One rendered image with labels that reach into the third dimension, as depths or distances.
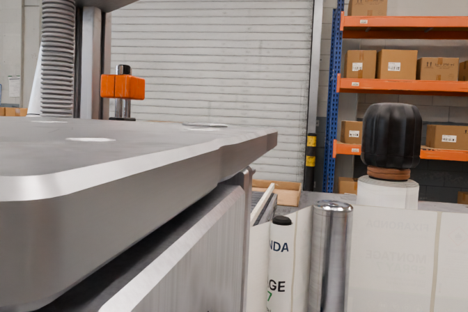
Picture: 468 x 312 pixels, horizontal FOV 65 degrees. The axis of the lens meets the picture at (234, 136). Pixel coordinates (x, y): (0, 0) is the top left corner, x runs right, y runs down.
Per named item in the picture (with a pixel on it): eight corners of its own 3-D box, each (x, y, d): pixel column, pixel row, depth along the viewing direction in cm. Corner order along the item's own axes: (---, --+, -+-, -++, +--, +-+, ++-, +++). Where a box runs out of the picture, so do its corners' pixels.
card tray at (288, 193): (298, 207, 135) (299, 196, 134) (228, 200, 140) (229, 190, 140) (301, 191, 164) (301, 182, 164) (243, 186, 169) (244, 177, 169)
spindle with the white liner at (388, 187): (419, 320, 51) (435, 102, 49) (352, 310, 53) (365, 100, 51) (404, 290, 59) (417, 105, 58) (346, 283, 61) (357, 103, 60)
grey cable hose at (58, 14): (58, 181, 37) (63, -31, 36) (28, 178, 38) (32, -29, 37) (80, 175, 41) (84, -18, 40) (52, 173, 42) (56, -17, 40)
